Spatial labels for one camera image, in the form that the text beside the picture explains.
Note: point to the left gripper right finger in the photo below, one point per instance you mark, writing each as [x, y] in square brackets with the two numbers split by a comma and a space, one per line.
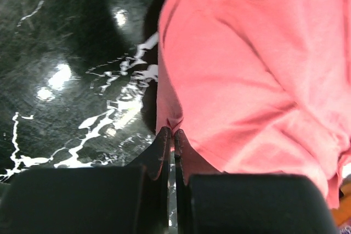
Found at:
[209, 201]

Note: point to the orange plastic basket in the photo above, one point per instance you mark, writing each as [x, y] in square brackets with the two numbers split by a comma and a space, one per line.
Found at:
[342, 214]

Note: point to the salmon red t shirt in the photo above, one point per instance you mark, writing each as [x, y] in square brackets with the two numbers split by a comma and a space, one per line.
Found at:
[259, 86]

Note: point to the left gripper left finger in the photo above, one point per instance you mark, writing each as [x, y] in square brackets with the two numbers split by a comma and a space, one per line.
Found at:
[128, 199]

